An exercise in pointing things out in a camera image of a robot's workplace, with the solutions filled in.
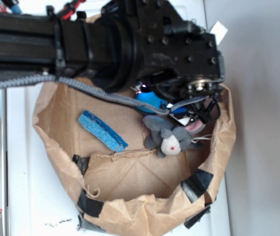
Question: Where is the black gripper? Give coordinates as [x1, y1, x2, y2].
[101, 0, 226, 124]

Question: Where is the blue ball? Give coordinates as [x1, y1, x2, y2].
[135, 91, 187, 114]

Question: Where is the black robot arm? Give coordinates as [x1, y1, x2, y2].
[0, 0, 224, 123]

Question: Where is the grey plush bunny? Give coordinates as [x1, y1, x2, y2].
[143, 116, 205, 158]

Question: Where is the blue sponge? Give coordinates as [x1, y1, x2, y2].
[78, 110, 128, 152]

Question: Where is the brown paper bag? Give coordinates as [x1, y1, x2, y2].
[33, 82, 236, 236]

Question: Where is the white plastic tray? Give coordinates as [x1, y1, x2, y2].
[6, 0, 231, 236]

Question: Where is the grey braided cable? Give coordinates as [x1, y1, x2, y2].
[0, 74, 204, 116]

